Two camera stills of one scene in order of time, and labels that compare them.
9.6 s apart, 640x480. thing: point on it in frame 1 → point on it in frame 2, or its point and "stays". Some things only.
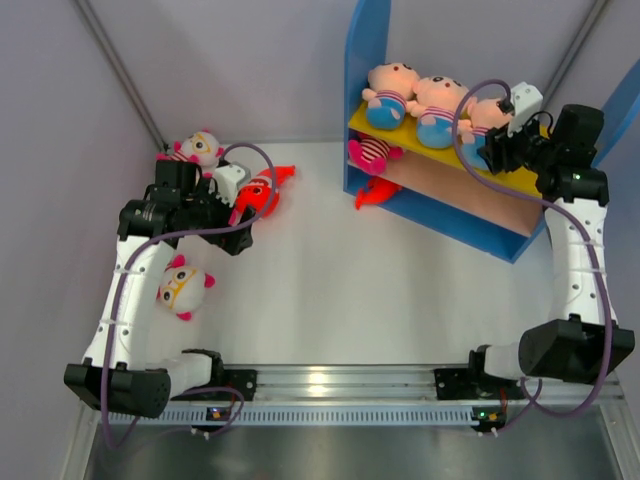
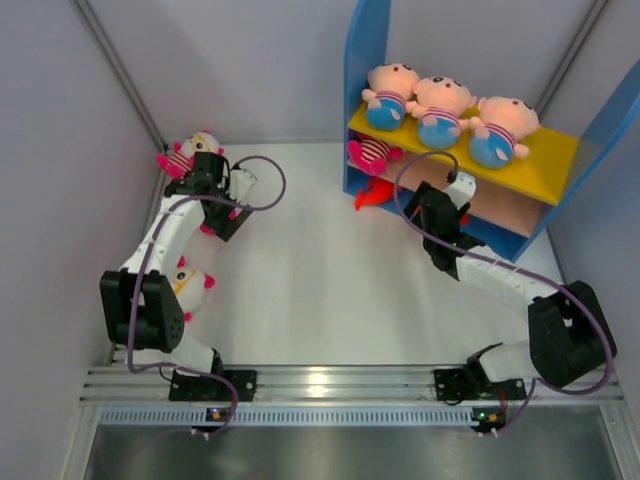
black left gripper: [225, 212] stays
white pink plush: [182, 288] stays
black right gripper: [497, 148] → [415, 203]
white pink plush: [201, 147] stays
